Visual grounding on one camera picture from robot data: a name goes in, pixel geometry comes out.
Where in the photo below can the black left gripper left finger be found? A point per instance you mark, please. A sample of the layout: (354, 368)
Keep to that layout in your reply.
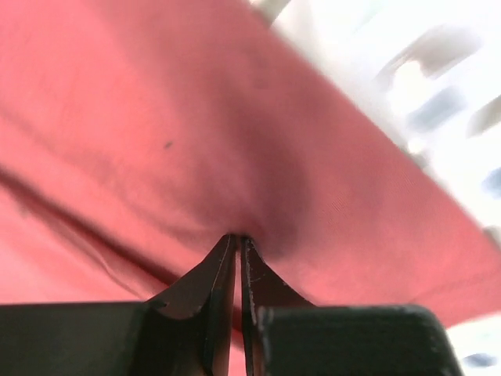
(184, 330)

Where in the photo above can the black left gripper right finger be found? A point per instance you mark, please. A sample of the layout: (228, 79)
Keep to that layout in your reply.
(285, 334)

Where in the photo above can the salmon pink t shirt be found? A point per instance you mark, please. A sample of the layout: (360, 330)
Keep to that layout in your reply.
(135, 135)

